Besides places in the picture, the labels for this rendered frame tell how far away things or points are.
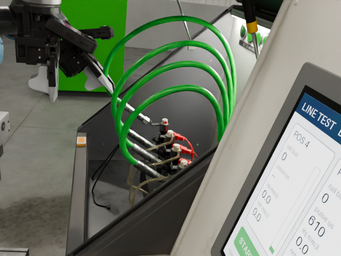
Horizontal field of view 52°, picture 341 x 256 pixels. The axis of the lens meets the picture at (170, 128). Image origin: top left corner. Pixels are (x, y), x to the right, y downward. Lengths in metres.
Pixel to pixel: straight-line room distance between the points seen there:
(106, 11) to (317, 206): 3.93
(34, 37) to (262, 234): 0.57
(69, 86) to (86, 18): 0.82
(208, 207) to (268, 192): 0.18
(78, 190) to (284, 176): 0.67
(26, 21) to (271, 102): 0.51
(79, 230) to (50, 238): 1.42
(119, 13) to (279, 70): 3.74
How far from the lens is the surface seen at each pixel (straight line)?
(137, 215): 0.73
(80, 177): 1.08
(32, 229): 2.39
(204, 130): 1.42
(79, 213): 0.95
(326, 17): 0.52
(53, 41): 0.78
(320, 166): 0.44
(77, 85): 4.41
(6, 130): 1.42
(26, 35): 0.80
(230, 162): 0.62
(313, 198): 0.44
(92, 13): 4.22
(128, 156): 0.77
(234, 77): 1.02
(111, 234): 0.76
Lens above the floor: 1.53
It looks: 24 degrees down
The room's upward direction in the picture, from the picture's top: 7 degrees clockwise
